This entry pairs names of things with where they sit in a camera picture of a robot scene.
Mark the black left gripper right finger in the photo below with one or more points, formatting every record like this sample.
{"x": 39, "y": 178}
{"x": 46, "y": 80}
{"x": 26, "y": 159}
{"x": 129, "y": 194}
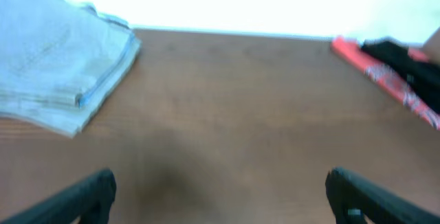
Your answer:
{"x": 353, "y": 199}

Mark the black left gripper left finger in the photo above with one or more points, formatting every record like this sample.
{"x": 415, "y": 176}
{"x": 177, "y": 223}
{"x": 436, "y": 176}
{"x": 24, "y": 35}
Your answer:
{"x": 88, "y": 200}

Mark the black garment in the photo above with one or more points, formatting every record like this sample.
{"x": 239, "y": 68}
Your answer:
{"x": 421, "y": 76}

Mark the red printed t-shirt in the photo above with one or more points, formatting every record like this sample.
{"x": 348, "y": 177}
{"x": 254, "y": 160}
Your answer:
{"x": 382, "y": 75}

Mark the khaki shorts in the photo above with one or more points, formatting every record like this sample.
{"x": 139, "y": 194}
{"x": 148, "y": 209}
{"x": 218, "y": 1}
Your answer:
{"x": 60, "y": 61}

